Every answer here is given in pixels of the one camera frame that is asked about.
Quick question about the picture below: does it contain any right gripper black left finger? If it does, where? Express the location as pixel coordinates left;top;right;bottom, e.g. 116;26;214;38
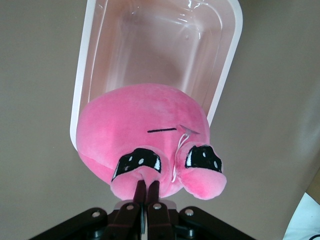
28;180;147;240

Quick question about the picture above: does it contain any pink plush toy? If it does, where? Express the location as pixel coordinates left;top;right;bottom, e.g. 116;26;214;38
76;83;228;202

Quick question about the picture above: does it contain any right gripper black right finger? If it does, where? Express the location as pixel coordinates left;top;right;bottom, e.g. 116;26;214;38
147;180;257;240

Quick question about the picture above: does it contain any white storage box lid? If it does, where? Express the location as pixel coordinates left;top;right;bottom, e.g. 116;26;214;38
283;191;320;240

